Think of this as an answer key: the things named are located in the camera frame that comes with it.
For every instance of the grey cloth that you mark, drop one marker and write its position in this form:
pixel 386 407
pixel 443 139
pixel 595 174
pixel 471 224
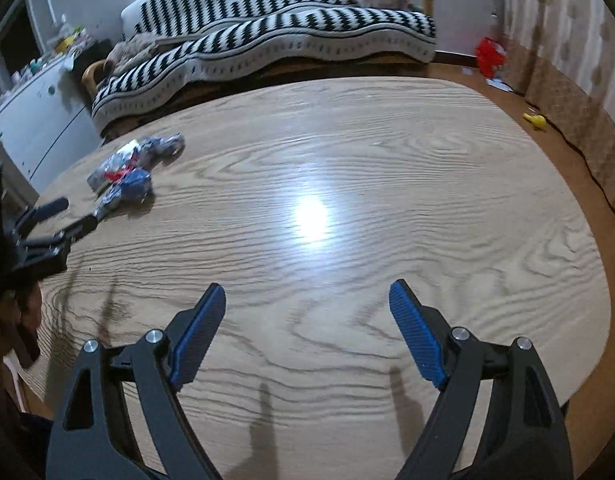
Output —
pixel 132 52

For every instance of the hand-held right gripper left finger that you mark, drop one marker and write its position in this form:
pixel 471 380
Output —
pixel 200 335

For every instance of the clear wrapper with red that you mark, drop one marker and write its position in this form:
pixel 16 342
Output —
pixel 114 165

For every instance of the wooden frame sofa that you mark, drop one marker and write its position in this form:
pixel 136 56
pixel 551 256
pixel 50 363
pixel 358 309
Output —
pixel 92 75

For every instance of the clutter of small items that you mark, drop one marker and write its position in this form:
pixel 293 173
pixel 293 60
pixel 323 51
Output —
pixel 62 42

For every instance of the white paper scrap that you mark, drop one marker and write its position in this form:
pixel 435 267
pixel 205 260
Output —
pixel 498 85

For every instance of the crumpled white blue wrapper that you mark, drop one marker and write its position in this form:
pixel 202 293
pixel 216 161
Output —
pixel 162 146

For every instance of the person's left hand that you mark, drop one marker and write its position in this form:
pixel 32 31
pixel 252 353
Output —
pixel 27 310

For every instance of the beige patterned curtain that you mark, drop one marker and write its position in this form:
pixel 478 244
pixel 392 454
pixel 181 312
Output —
pixel 562 35

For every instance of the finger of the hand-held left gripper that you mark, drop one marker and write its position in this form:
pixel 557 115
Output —
pixel 47 210
pixel 67 234

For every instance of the yellow toy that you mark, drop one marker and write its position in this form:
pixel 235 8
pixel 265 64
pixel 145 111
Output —
pixel 535 120

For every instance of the red bag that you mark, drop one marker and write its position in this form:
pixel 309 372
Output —
pixel 490 56

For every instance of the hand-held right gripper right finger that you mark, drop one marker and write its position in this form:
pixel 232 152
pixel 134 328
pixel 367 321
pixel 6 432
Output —
pixel 417 340

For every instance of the white cabinet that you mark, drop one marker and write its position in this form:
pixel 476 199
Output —
pixel 42 120

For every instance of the striped black white sofa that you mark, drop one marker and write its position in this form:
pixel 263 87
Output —
pixel 287 35

